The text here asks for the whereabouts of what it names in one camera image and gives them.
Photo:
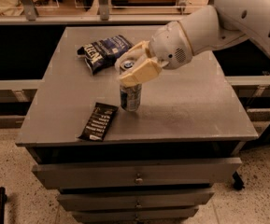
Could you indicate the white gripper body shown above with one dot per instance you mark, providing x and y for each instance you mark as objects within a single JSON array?
[{"x": 169, "y": 47}]

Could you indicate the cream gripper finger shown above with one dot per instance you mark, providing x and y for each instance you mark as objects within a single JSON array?
[
  {"x": 142, "y": 72},
  {"x": 134, "y": 59}
]

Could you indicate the silver blue redbull can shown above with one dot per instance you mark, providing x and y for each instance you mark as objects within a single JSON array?
[{"x": 130, "y": 96}]

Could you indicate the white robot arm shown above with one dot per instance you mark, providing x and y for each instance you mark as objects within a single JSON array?
[{"x": 219, "y": 25}]

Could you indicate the black rxbar chocolate wrapper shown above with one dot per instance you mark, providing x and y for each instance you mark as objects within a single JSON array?
[{"x": 99, "y": 122}]

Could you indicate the blue black chip bag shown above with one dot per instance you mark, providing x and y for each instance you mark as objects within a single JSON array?
[{"x": 104, "y": 53}]

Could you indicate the grey drawer cabinet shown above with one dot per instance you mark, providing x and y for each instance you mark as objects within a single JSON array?
[{"x": 188, "y": 113}]

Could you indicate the grey metal railing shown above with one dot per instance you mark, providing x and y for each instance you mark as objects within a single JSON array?
[{"x": 73, "y": 12}]

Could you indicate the top grey drawer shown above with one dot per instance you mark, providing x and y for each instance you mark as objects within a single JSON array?
[{"x": 113, "y": 174}]

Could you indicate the grey drawer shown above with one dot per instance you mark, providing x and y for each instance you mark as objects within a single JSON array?
[
  {"x": 113, "y": 174},
  {"x": 134, "y": 215},
  {"x": 144, "y": 199}
]

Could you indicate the bottom grey drawer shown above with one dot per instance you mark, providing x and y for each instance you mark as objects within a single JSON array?
[{"x": 134, "y": 215}]

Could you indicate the middle grey drawer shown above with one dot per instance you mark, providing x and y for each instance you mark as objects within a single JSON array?
[{"x": 144, "y": 199}]

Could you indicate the black pole bottom left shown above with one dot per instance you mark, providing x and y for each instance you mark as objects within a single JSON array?
[{"x": 3, "y": 200}]

